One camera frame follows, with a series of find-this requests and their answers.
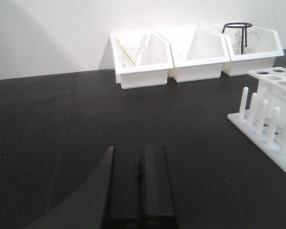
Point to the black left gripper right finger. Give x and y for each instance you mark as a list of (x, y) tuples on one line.
[(156, 195)]

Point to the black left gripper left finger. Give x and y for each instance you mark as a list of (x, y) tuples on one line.
[(124, 200)]

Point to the white test tube rack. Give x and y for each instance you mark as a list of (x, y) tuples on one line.
[(264, 123)]

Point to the left white storage bin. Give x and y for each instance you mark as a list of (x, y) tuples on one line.
[(158, 61)]

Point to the white storage bin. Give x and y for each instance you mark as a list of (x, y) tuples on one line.
[(158, 61), (210, 49), (263, 46)]

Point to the glass beaker with green stirrer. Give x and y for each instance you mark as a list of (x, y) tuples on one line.
[(133, 53)]

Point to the small glass beaker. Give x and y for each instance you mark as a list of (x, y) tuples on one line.
[(187, 54)]

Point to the middle white storage bin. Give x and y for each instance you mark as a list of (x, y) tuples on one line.
[(210, 49)]

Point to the right white storage bin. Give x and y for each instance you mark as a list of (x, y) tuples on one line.
[(263, 46)]

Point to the glass flask under tripod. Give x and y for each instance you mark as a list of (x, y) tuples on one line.
[(240, 42)]

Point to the black metal tripod stand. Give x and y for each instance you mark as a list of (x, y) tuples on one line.
[(237, 25)]

